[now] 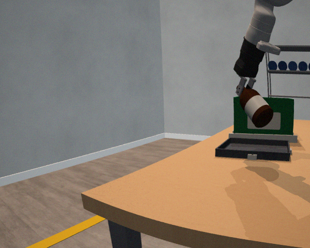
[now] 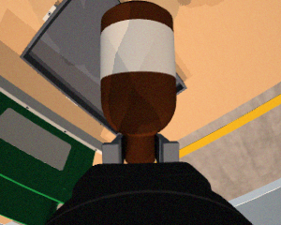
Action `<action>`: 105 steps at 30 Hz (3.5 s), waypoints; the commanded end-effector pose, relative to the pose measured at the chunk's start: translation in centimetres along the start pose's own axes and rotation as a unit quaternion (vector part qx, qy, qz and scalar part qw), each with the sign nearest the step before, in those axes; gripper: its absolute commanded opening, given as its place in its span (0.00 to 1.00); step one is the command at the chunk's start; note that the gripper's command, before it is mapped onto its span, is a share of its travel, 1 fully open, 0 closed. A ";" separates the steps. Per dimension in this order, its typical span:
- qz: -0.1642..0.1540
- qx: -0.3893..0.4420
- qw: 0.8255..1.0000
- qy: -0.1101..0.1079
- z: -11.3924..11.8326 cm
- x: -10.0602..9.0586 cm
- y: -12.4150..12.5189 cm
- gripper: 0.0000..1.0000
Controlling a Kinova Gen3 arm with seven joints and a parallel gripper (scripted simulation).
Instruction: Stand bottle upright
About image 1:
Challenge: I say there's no brown bottle with white label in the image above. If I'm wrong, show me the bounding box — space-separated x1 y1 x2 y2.
240 87 273 128

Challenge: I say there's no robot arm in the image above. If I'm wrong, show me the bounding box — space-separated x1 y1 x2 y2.
250 0 292 34

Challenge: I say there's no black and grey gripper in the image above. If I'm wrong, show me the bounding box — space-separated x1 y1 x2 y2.
234 24 281 96

